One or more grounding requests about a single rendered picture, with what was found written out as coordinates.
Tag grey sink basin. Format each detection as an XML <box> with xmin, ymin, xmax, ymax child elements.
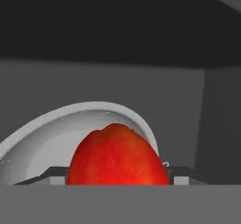
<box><xmin>0</xmin><ymin>56</ymin><xmax>241</xmax><ymax>186</ymax></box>

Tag white colander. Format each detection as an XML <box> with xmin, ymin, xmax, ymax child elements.
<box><xmin>0</xmin><ymin>101</ymin><xmax>169</xmax><ymax>186</ymax></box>

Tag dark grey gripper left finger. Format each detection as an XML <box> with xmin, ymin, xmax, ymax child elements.
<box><xmin>13</xmin><ymin>166</ymin><xmax>71</xmax><ymax>186</ymax></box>

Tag red apple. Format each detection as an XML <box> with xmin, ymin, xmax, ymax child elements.
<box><xmin>66</xmin><ymin>122</ymin><xmax>170</xmax><ymax>186</ymax></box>

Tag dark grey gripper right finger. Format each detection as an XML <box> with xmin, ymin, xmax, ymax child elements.
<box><xmin>165</xmin><ymin>165</ymin><xmax>205</xmax><ymax>186</ymax></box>

